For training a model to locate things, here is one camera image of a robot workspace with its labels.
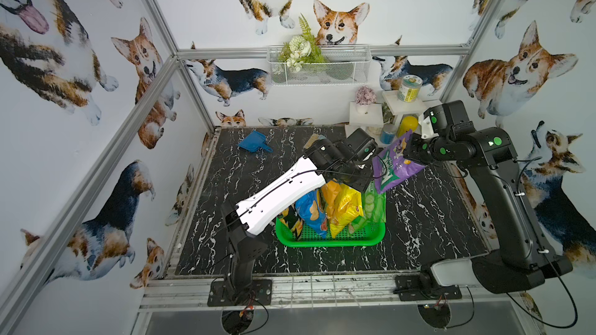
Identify purple Krax snack bag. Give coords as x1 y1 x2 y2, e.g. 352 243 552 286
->
372 130 425 194

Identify yellow Lays chips bag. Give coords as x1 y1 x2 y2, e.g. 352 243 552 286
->
328 184 363 239

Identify green cucumber chips bag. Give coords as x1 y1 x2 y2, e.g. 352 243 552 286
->
348 181 386 236

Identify blue Lays chips bag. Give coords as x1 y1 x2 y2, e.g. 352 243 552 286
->
294 190 327 239

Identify orange chips bag silver stripe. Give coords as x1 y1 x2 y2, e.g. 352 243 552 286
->
320 181 341 219

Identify black Lays chips bag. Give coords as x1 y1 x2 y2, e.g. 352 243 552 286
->
277 206 304 240

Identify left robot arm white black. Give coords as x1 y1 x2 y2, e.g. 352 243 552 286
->
207 129 378 307

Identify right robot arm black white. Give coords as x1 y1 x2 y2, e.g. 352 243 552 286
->
404 100 573 294

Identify green plastic basket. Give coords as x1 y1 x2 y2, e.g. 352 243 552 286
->
276 219 386 248

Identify yellow canister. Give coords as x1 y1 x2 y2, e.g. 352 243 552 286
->
396 116 418 138

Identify blue glitter can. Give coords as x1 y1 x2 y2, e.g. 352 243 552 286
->
380 123 397 145

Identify white tiered display shelf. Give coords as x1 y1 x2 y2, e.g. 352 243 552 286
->
345 91 441 147

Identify light blue hand brush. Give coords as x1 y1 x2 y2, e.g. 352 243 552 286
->
304 133 326 150

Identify pink flower in white pot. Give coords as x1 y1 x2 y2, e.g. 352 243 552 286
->
355 86 377 114

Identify blue plastic dustpan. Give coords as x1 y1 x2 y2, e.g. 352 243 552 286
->
238 130 273 153

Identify green and white artificial plant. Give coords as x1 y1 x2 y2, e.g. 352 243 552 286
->
278 14 327 73

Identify white wire wall basket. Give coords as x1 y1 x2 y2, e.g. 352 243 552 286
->
267 45 372 86

